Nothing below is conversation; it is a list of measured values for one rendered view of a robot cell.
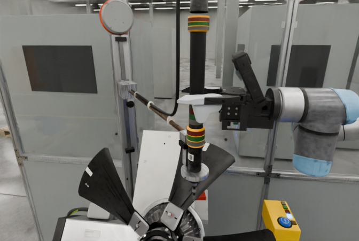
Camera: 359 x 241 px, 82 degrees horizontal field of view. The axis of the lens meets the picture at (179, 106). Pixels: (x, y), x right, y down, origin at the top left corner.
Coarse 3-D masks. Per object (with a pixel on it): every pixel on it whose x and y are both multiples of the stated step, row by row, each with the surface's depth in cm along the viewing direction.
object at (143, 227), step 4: (132, 216) 64; (136, 216) 63; (140, 216) 62; (132, 220) 65; (136, 220) 64; (132, 224) 66; (140, 224) 63; (144, 224) 62; (132, 228) 67; (140, 228) 64; (144, 228) 63; (148, 228) 61; (136, 232) 66; (140, 232) 65; (144, 232) 63; (140, 236) 66
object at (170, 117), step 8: (176, 0) 47; (176, 8) 48; (176, 16) 48; (176, 24) 49; (176, 32) 49; (176, 40) 50; (176, 48) 50; (176, 56) 51; (176, 64) 52; (176, 72) 52; (176, 80) 53; (176, 88) 54; (176, 96) 54; (152, 104) 72; (176, 104) 55; (168, 120) 60
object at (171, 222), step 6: (168, 204) 69; (168, 210) 67; (174, 210) 65; (180, 210) 63; (162, 216) 67; (174, 216) 63; (180, 216) 61; (162, 222) 65; (168, 222) 63; (174, 222) 61; (174, 228) 60
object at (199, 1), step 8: (192, 0) 40; (200, 0) 39; (192, 8) 40; (200, 8) 39; (192, 152) 49; (200, 152) 49; (192, 160) 49; (200, 160) 50; (192, 168) 50; (200, 168) 51
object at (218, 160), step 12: (204, 144) 73; (180, 156) 77; (204, 156) 70; (216, 156) 68; (228, 156) 66; (180, 168) 74; (216, 168) 65; (180, 180) 70; (204, 180) 64; (180, 192) 67; (192, 192) 64; (180, 204) 63
